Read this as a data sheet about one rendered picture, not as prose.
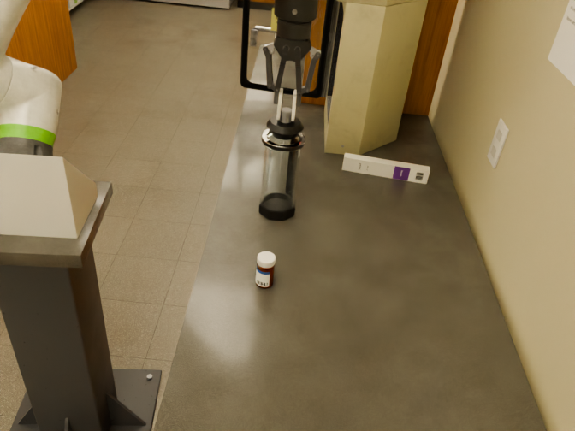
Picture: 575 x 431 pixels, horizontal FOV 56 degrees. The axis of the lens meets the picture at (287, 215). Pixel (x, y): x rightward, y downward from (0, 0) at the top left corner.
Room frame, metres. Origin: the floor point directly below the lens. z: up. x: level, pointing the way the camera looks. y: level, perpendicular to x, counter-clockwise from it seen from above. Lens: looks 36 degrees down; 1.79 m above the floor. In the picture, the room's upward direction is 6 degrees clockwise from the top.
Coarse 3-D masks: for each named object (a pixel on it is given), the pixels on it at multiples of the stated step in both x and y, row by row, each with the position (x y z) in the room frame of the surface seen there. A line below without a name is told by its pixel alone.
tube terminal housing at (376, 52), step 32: (352, 0) 1.54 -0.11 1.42; (384, 0) 1.54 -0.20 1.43; (416, 0) 1.64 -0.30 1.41; (352, 32) 1.54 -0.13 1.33; (384, 32) 1.56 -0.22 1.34; (416, 32) 1.67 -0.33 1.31; (352, 64) 1.54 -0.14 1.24; (384, 64) 1.58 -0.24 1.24; (352, 96) 1.54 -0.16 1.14; (384, 96) 1.60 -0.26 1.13; (352, 128) 1.54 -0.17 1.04; (384, 128) 1.63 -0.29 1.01
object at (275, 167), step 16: (272, 144) 1.15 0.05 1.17; (288, 144) 1.23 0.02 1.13; (272, 160) 1.15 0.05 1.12; (288, 160) 1.15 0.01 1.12; (272, 176) 1.15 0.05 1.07; (288, 176) 1.15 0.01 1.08; (272, 192) 1.15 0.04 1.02; (288, 192) 1.16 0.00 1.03; (272, 208) 1.15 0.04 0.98; (288, 208) 1.16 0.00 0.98
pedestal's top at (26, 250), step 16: (112, 192) 1.24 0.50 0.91; (96, 208) 1.12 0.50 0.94; (96, 224) 1.07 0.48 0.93; (0, 240) 0.95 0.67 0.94; (16, 240) 0.96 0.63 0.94; (32, 240) 0.96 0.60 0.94; (48, 240) 0.97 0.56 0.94; (64, 240) 0.98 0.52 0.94; (80, 240) 0.98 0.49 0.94; (0, 256) 0.91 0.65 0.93; (16, 256) 0.91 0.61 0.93; (32, 256) 0.92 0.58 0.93; (48, 256) 0.92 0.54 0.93; (64, 256) 0.93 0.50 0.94; (80, 256) 0.93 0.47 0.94
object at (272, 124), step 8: (288, 112) 1.18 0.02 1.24; (272, 120) 1.19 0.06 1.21; (280, 120) 1.19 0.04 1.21; (288, 120) 1.18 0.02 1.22; (296, 120) 1.20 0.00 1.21; (272, 128) 1.16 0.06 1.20; (280, 128) 1.16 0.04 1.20; (288, 128) 1.16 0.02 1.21; (296, 128) 1.17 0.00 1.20; (280, 136) 1.16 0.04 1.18; (288, 136) 1.16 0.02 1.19; (296, 136) 1.18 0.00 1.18
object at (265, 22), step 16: (256, 0) 1.88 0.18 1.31; (272, 0) 1.87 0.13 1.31; (320, 0) 1.86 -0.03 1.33; (256, 16) 1.88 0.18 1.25; (272, 16) 1.87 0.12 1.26; (320, 16) 1.86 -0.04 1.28; (272, 32) 1.87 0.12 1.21; (320, 32) 1.85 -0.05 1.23; (256, 48) 1.88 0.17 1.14; (320, 48) 1.85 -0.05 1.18; (256, 64) 1.88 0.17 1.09; (272, 64) 1.87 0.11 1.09; (288, 64) 1.86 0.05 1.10; (304, 64) 1.86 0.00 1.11; (256, 80) 1.88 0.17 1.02; (288, 80) 1.86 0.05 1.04; (304, 80) 1.86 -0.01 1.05
